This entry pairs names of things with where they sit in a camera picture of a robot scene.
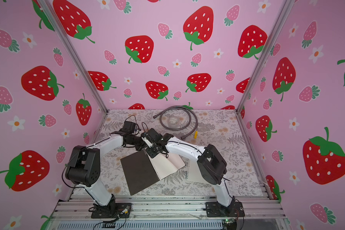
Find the dark grey spiral notebook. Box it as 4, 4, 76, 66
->
121, 150, 186, 196

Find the white spiral notebook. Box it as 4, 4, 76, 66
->
186, 160, 210, 185

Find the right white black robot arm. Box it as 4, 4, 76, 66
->
141, 128, 235, 210

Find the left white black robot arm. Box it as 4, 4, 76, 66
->
63, 121, 145, 207

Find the clear tape roll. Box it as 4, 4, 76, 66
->
168, 117, 180, 129

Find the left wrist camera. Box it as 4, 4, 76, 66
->
122, 121, 138, 134

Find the grey coiled hose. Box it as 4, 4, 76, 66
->
153, 105, 199, 140

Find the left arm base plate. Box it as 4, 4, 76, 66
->
89, 203, 132, 219

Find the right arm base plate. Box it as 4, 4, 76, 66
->
204, 200, 245, 218

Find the aluminium rail frame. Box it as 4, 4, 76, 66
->
44, 195, 292, 230

